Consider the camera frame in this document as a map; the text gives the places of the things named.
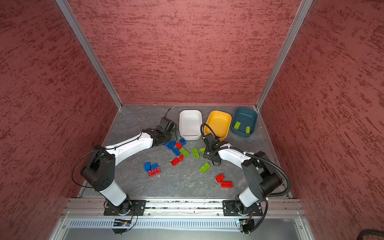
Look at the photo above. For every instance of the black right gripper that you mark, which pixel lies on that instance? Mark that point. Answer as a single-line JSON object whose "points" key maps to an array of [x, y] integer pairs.
{"points": [[206, 155]]}

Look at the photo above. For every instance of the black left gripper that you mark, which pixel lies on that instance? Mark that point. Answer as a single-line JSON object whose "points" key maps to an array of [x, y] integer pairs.
{"points": [[174, 138]]}

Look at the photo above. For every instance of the red lego brick large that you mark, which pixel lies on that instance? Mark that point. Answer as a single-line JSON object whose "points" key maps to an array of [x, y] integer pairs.
{"points": [[154, 172], [227, 184]]}

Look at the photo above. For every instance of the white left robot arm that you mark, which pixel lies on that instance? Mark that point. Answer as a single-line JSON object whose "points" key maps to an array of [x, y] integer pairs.
{"points": [[99, 169]]}

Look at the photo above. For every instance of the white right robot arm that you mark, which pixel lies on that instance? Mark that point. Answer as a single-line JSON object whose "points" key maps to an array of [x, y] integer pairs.
{"points": [[263, 177]]}

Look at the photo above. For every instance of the green lego brick upright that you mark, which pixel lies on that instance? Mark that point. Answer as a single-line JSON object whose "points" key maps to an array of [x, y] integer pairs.
{"points": [[196, 153]]}

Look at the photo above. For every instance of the green lego brick tilted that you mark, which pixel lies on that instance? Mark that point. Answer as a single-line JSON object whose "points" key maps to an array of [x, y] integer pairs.
{"points": [[184, 152]]}

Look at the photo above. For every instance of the white plastic container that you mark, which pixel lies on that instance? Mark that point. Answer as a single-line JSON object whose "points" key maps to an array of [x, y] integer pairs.
{"points": [[189, 124]]}

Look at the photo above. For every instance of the blue lego brick small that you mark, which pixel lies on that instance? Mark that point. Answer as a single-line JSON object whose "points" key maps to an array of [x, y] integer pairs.
{"points": [[154, 166]]}

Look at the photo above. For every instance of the yellow plastic container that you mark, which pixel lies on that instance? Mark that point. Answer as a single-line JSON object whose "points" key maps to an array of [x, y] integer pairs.
{"points": [[220, 123]]}

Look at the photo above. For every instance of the dark teal plastic container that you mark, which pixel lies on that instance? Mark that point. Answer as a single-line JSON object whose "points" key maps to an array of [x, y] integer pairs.
{"points": [[247, 117]]}

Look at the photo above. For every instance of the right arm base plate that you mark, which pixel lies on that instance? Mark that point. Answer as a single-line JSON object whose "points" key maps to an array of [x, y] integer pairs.
{"points": [[236, 208]]}

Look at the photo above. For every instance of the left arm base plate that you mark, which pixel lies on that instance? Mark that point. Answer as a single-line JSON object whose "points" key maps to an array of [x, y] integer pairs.
{"points": [[127, 208]]}

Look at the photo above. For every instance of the aluminium front rail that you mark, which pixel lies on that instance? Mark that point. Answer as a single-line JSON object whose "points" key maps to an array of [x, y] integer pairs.
{"points": [[151, 208]]}

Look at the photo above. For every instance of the white slotted cable duct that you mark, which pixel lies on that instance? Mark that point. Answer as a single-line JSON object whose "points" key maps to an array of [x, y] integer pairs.
{"points": [[169, 224]]}

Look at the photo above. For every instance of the aluminium right corner post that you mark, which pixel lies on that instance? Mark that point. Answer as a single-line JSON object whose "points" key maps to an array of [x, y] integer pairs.
{"points": [[290, 37]]}

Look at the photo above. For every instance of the aluminium corner post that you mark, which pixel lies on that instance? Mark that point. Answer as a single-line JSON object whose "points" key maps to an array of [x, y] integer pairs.
{"points": [[81, 36], [290, 37]]}

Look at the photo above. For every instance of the aluminium left corner post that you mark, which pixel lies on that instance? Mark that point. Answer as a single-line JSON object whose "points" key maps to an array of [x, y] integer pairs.
{"points": [[81, 36]]}

